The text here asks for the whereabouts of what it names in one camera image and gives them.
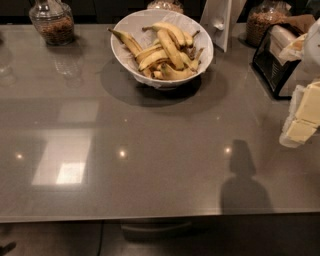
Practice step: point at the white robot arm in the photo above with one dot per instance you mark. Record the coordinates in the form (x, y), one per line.
(307, 49)

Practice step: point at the yellow banana bottom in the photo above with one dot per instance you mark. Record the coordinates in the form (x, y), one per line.
(168, 73)

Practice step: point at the yellow banana top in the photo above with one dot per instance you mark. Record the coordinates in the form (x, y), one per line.
(179, 37)

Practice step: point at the glass jar behind bowl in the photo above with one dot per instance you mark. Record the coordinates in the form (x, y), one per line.
(171, 5)

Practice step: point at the white ceramic bowl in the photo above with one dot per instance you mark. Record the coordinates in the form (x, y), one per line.
(197, 58)

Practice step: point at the glass jar with cereal right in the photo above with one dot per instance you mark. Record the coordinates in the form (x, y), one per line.
(261, 17)

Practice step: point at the glass jar with granola left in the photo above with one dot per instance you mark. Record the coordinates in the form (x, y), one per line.
(53, 20)

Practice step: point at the black wire bread rack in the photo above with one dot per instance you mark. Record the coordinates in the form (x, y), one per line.
(280, 76)

